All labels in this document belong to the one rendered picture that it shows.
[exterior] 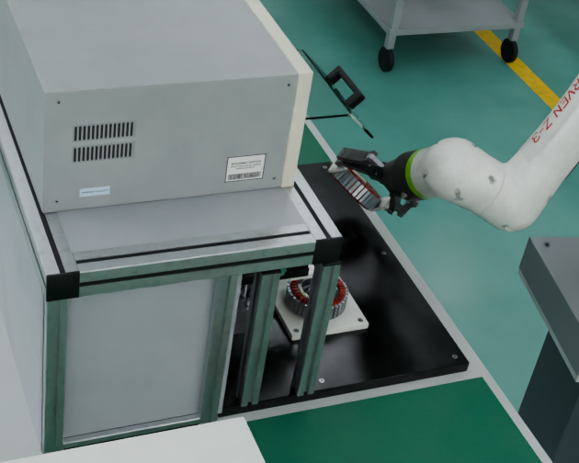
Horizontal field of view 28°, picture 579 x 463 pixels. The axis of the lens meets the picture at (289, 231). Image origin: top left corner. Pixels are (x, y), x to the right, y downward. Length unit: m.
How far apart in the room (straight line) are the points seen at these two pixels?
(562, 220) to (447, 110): 0.71
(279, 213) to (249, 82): 0.21
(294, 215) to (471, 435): 0.51
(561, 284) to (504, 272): 1.40
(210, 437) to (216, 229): 0.50
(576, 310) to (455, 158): 0.40
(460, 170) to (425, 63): 2.72
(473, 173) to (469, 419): 0.42
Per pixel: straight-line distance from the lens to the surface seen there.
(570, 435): 2.45
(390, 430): 1.95
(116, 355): 1.73
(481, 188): 1.98
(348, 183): 2.25
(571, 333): 2.18
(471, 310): 3.44
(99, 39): 1.71
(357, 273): 2.21
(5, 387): 1.94
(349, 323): 2.07
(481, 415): 2.02
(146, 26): 1.76
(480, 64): 4.75
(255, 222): 1.71
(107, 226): 1.67
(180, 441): 1.25
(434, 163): 1.96
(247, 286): 1.98
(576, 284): 2.24
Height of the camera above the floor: 2.13
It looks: 37 degrees down
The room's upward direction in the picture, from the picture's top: 10 degrees clockwise
